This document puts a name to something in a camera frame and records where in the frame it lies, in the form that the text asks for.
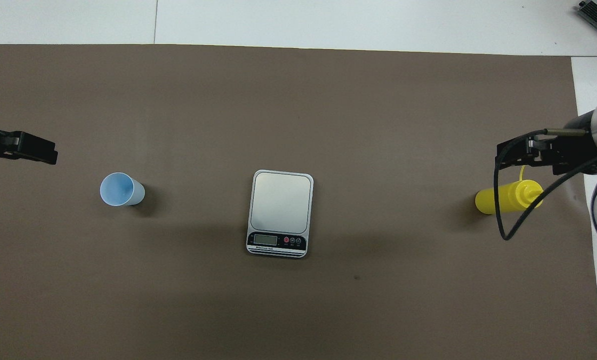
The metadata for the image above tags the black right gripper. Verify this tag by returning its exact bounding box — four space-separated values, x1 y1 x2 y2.
496 111 597 176

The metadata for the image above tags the yellow squeeze bottle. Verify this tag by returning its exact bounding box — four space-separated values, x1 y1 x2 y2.
475 166 545 216

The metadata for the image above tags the light blue plastic cup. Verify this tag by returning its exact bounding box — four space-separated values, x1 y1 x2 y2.
100 172 146 207

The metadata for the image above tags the silver digital kitchen scale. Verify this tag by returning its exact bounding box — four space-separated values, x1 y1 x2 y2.
246 170 314 259

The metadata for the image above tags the brown paper table mat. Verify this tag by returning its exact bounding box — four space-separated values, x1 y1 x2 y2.
0 44 597 360

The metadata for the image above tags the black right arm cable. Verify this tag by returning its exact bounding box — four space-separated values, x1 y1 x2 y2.
494 128 597 242

